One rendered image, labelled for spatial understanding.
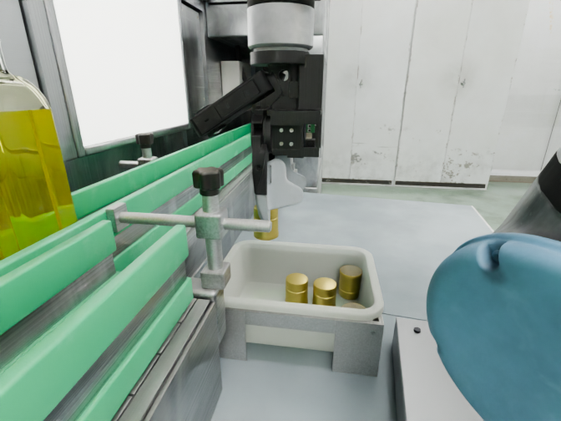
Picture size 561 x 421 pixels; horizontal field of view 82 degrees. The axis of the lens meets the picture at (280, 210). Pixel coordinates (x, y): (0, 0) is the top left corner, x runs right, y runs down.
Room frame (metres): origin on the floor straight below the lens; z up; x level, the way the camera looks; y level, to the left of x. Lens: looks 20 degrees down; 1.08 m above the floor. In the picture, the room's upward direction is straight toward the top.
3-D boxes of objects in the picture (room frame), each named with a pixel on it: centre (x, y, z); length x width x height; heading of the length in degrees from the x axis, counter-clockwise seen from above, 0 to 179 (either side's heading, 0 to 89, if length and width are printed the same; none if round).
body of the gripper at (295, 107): (0.42, -0.01, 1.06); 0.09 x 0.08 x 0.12; 82
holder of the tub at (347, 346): (0.41, 0.00, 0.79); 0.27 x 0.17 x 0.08; 81
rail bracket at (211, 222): (0.30, 0.09, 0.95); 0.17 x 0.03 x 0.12; 81
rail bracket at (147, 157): (0.57, 0.26, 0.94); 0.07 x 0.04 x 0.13; 81
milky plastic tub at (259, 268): (0.40, -0.02, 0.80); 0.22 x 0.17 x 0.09; 81
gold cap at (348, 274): (0.44, -0.11, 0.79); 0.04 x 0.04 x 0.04
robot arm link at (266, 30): (0.42, 0.00, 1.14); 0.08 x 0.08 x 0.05
